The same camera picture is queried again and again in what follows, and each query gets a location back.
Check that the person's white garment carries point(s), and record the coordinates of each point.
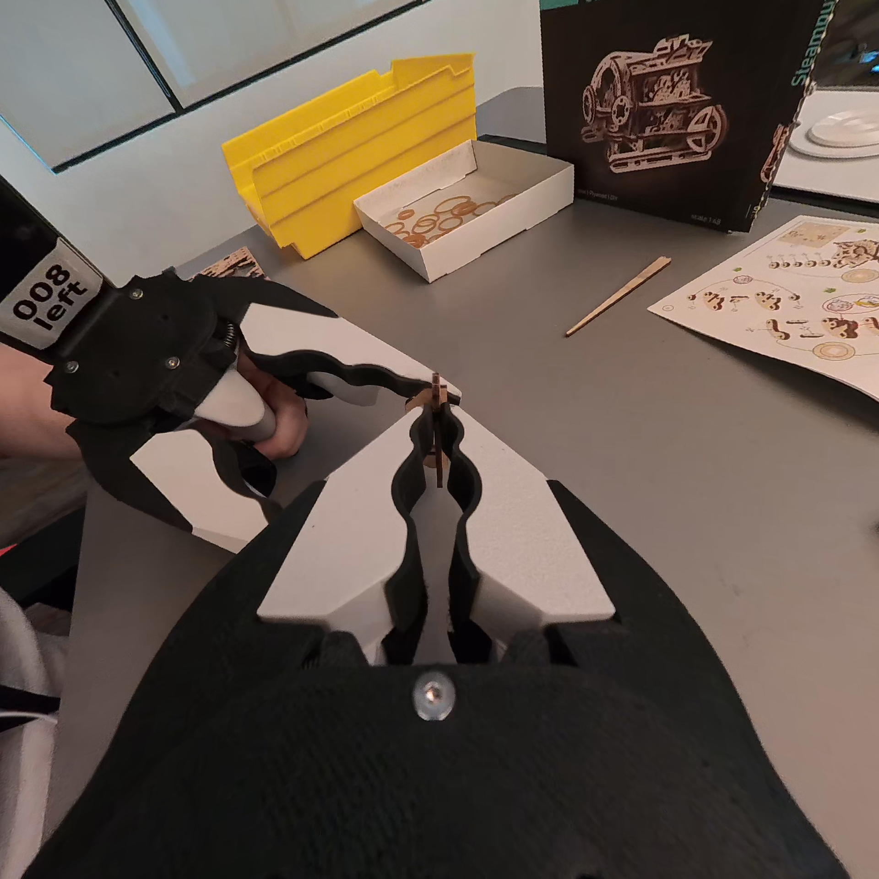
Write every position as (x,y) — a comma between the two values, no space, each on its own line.
(24,652)

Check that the instruction booklet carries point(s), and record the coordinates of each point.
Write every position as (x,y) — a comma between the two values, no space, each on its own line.
(755,323)

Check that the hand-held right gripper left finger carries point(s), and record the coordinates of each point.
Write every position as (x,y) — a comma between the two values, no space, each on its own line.
(323,549)

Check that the white cardboard tray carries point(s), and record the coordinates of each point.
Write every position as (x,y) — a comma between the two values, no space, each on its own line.
(481,237)

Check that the wooden model part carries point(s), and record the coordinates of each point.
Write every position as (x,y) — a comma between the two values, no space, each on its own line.
(437,405)

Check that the pile of wooden rings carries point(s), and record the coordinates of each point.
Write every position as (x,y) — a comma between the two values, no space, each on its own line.
(414,238)

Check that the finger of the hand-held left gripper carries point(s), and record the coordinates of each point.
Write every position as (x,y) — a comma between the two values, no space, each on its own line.
(323,336)
(185,481)

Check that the black model kit box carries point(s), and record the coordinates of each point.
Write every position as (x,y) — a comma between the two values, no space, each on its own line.
(687,185)

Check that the white dish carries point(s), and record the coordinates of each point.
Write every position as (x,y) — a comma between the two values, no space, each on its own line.
(841,134)

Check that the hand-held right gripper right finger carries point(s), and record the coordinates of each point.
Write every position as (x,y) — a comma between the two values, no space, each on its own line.
(535,549)

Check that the glass partition window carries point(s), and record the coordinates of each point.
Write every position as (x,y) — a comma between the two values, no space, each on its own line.
(275,34)

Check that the wooden gear assembly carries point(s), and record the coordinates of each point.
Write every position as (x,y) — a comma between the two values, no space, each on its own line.
(233,264)

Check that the yellow plastic bin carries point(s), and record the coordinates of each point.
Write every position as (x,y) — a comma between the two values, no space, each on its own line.
(343,137)

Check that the person's left hand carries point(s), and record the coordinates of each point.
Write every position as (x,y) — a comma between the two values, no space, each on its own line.
(288,429)

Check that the wooden stick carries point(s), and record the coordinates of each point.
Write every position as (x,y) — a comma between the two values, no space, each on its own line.
(618,296)

